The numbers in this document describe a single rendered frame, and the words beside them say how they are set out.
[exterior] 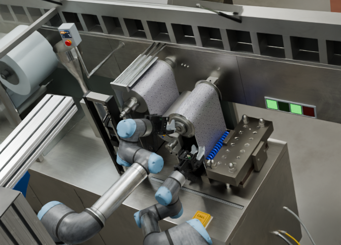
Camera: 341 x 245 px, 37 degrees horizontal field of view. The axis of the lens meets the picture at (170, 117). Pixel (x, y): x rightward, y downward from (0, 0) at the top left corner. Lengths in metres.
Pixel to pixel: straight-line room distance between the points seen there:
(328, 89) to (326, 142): 1.68
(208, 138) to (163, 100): 0.29
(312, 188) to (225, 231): 1.39
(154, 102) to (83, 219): 0.80
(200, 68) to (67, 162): 0.98
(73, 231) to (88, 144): 1.21
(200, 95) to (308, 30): 0.60
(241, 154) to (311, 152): 1.46
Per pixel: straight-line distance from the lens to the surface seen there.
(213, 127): 2.51
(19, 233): 1.21
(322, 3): 5.57
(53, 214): 1.98
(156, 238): 1.98
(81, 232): 1.91
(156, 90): 2.47
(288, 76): 2.32
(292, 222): 3.05
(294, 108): 2.43
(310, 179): 3.71
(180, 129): 2.36
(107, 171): 2.84
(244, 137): 2.56
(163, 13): 2.49
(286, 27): 2.18
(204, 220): 2.39
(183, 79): 2.68
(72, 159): 3.02
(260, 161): 2.53
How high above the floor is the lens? 2.76
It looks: 38 degrees down
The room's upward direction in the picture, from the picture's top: 19 degrees counter-clockwise
